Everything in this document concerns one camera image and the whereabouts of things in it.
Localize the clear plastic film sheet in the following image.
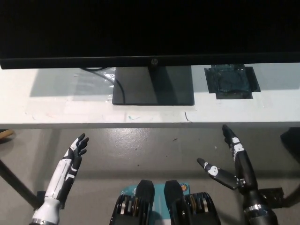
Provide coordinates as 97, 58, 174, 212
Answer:
74, 69, 117, 103

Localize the black glossy monitor stand base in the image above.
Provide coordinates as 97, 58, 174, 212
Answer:
112, 65, 195, 106

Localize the black metal table leg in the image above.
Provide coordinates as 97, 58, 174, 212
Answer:
0, 158, 45, 211

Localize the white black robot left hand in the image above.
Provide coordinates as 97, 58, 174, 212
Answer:
32, 133, 90, 221

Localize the black bulky floor object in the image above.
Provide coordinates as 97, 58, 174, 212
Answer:
279, 127, 300, 165

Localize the black monitor cable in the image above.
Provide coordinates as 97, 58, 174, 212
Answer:
81, 67, 126, 96

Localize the black tape patch on table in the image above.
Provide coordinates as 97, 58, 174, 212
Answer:
203, 63, 262, 100

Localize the light wooden piece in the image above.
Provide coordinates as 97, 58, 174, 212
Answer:
0, 129, 15, 144

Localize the black HP monitor screen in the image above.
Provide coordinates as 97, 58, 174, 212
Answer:
0, 0, 300, 70

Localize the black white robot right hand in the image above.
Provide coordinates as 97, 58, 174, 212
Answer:
196, 124, 270, 212

